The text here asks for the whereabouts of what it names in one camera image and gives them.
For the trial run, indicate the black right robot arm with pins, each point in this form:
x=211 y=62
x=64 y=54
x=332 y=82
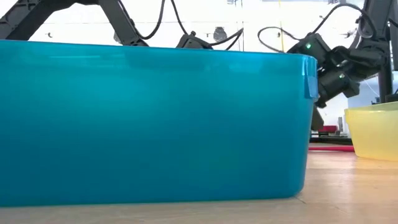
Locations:
x=373 y=56

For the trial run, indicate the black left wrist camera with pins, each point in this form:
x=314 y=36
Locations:
x=192 y=42

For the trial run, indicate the red upholstered seat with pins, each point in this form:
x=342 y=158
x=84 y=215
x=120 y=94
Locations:
x=329 y=128

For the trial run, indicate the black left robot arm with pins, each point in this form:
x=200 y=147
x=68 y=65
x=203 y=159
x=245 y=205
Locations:
x=122 y=25

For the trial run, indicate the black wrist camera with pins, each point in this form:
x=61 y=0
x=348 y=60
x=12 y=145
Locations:
x=311 y=49
x=192 y=42

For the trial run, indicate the blue plastic bin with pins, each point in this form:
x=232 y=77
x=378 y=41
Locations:
x=155 y=124

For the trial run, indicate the red silicone spatula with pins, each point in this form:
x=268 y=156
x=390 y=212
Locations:
x=332 y=148

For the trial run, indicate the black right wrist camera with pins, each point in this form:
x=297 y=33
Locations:
x=311 y=49

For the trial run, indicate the yellow plastic bin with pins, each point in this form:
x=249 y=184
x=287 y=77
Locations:
x=373 y=133

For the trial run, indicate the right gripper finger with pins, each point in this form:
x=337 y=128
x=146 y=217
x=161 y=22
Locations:
x=317 y=121

